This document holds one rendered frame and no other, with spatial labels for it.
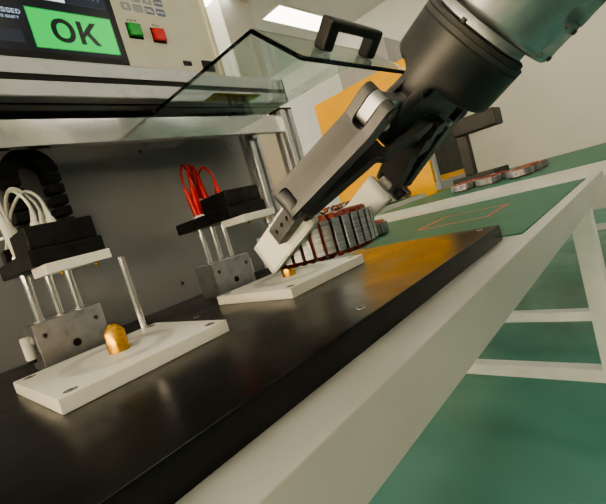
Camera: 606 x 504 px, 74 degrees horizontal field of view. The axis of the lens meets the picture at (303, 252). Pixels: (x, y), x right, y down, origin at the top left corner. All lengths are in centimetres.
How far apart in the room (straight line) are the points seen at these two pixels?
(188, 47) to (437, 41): 53
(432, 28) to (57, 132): 42
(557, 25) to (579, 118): 523
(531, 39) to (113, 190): 61
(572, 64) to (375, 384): 537
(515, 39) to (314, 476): 25
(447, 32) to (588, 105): 523
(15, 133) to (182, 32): 33
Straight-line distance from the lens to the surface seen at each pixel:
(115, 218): 72
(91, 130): 57
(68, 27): 67
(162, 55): 71
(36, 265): 46
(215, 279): 63
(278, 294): 47
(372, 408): 25
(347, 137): 26
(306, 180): 27
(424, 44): 28
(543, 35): 28
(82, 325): 55
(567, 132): 552
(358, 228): 34
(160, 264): 73
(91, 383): 35
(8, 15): 65
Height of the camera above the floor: 86
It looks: 5 degrees down
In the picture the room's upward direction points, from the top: 16 degrees counter-clockwise
